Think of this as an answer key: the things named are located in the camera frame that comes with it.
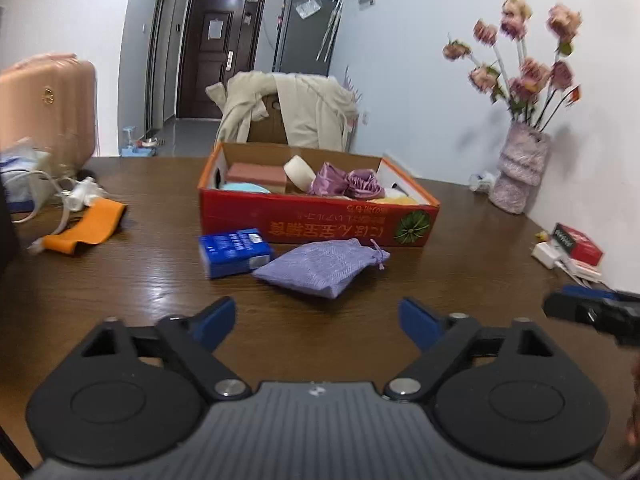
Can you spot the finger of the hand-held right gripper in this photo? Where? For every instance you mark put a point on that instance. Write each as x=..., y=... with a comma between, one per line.
x=575, y=310

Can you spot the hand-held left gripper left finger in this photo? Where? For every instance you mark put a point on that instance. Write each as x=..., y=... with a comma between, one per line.
x=218, y=322

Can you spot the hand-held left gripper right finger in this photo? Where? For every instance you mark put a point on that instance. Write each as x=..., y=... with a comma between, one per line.
x=417, y=325

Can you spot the yellow and white plush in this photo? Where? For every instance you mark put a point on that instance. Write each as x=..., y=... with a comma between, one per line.
x=400, y=199

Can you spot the light blue plush toy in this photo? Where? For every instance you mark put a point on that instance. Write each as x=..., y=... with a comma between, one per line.
x=245, y=188

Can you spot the red cardboard box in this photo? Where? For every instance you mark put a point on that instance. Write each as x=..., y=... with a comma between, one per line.
x=310, y=220

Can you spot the purple satin cloth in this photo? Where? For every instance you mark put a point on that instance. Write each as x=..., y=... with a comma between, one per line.
x=345, y=182

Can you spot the white flat box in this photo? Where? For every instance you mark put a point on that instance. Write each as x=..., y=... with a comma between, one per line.
x=587, y=271

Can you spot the white charger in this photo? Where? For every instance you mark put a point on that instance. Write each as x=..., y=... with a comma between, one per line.
x=549, y=254

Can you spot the red flat box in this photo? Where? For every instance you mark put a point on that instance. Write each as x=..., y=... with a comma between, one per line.
x=580, y=245

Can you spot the blue tissue packet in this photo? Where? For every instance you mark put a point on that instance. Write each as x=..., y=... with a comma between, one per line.
x=235, y=252

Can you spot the pink textured vase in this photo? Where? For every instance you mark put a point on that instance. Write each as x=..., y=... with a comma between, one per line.
x=520, y=170

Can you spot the small white object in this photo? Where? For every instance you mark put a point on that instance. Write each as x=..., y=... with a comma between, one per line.
x=481, y=182

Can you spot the orange band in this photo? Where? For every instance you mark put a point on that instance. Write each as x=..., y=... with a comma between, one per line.
x=85, y=225

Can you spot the white tape roll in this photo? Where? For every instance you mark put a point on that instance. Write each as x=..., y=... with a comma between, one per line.
x=299, y=172

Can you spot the white power adapter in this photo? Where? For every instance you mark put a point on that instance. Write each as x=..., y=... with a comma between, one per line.
x=85, y=194

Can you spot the brown cardboard carton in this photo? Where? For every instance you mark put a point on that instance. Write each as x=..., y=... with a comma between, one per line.
x=270, y=125

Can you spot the beige coat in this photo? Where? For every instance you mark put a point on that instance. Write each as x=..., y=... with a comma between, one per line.
x=305, y=110

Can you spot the dried pink flowers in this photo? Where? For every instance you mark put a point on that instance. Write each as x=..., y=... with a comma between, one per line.
x=530, y=75

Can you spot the dark brown door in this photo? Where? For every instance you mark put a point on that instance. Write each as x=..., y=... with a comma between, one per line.
x=220, y=60

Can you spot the pink suitcase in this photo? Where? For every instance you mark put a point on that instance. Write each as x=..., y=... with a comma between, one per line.
x=45, y=110

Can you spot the grey refrigerator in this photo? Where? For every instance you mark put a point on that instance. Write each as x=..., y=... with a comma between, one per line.
x=305, y=40

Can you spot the white umbrella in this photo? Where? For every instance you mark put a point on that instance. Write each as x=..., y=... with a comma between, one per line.
x=330, y=27

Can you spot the clear bag on refrigerator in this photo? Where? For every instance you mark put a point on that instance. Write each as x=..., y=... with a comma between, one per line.
x=307, y=7

